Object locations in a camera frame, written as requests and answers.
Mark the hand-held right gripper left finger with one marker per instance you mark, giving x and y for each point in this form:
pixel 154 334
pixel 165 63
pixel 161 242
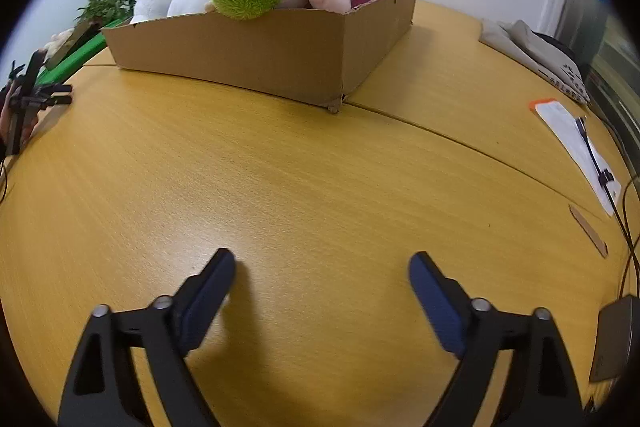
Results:
pixel 210 302

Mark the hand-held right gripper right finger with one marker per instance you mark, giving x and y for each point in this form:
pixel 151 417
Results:
pixel 432 302

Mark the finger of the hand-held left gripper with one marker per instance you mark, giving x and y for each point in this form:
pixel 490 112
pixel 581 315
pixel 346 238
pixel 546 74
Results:
pixel 55 101
pixel 60 89

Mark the brown cardboard box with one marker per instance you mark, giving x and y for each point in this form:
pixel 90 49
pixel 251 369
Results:
pixel 240 52

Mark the person's left hand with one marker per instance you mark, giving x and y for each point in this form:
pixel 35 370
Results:
pixel 3 119

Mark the brown flat board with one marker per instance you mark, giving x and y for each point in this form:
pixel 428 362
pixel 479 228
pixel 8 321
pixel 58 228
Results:
pixel 75 41

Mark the small leafy potted plant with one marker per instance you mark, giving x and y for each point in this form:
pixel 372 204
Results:
pixel 97 9

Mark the wooden stick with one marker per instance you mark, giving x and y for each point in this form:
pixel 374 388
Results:
pixel 587 227

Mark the grey device box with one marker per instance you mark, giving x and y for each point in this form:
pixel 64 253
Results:
pixel 612 337

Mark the white paper card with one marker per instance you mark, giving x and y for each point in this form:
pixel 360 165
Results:
pixel 565 127

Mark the grey folded cloth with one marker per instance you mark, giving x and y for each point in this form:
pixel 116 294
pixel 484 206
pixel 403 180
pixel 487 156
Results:
pixel 530 42

